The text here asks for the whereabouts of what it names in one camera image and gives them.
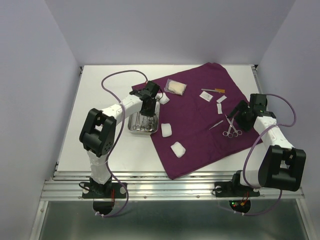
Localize white gauze pad middle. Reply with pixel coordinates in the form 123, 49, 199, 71
161, 123, 172, 138

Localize white gauze pad bottom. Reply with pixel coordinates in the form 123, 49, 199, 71
170, 142, 186, 158

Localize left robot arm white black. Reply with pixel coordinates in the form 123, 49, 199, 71
79, 81, 161, 197

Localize steel hemostat bottom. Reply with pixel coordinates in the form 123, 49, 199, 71
147, 116, 156, 132

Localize steel hemostat long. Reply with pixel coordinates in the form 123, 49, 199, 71
140, 116, 148, 132

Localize steel scissors pair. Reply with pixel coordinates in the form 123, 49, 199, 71
222, 118, 234, 138
223, 116, 243, 138

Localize aluminium front rail frame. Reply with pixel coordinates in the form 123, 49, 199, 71
39, 171, 306, 201

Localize small clear bagged packet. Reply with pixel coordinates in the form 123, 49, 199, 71
199, 91, 213, 102

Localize small white paper strip lower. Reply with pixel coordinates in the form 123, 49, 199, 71
217, 103, 223, 115

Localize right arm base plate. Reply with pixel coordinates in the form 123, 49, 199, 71
211, 181, 260, 198

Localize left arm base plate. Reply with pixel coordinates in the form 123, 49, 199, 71
78, 181, 127, 199

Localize scalpel blade orange packet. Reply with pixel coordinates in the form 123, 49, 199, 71
201, 88, 225, 94

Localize small white paper strip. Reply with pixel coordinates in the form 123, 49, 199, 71
217, 103, 223, 115
216, 95, 227, 103

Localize bagged beige bandage roll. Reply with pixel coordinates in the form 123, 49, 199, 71
164, 79, 187, 96

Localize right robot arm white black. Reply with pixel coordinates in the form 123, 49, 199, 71
228, 93, 307, 195

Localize white gauze pad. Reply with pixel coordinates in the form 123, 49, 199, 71
170, 142, 186, 158
161, 123, 172, 138
159, 93, 170, 105

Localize stainless steel tray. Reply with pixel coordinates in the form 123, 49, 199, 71
127, 102, 160, 135

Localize small white paper strip upper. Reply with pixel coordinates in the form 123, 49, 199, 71
216, 95, 227, 103

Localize purple surgical cloth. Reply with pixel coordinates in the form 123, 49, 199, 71
130, 63, 258, 179

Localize slim steel probe tweezers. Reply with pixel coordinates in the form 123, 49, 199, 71
209, 120, 224, 130

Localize white gauze pad top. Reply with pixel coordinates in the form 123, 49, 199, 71
159, 93, 170, 105

